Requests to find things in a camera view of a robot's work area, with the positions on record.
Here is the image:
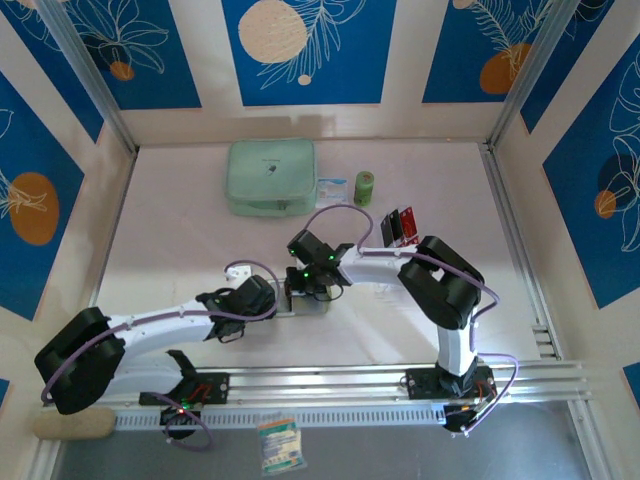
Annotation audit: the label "green card holder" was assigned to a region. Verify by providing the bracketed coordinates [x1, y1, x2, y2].
[272, 279, 332, 317]

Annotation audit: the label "red credit card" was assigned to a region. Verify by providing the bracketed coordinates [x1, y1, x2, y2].
[399, 206, 419, 247]

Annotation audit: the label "white blue surgical mask packet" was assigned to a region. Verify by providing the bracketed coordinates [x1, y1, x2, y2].
[316, 176, 350, 210]

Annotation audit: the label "green cylindrical bottle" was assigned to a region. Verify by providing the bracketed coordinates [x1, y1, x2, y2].
[353, 170, 376, 208]

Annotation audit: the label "mint green zipper pouch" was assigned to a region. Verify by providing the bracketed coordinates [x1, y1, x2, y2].
[223, 138, 320, 218]

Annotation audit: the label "black controller box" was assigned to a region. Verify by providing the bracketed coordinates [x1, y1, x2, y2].
[159, 404, 202, 441]

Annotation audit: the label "teal printed plastic packet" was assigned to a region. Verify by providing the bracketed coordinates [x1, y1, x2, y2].
[256, 417, 308, 476]

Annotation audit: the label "beige foam roll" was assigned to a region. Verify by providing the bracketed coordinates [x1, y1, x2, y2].
[33, 406, 118, 442]

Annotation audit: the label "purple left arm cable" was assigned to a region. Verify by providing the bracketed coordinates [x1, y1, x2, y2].
[41, 258, 279, 452]

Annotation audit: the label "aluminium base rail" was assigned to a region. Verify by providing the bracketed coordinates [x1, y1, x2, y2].
[42, 360, 594, 409]

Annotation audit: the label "white slotted cable duct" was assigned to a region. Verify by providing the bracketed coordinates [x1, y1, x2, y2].
[114, 403, 447, 431]

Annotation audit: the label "aluminium side rail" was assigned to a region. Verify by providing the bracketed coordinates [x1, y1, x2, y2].
[481, 144, 565, 361]

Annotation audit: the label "aluminium frame post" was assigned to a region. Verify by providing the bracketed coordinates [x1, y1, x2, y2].
[487, 0, 585, 153]
[37, 0, 140, 155]

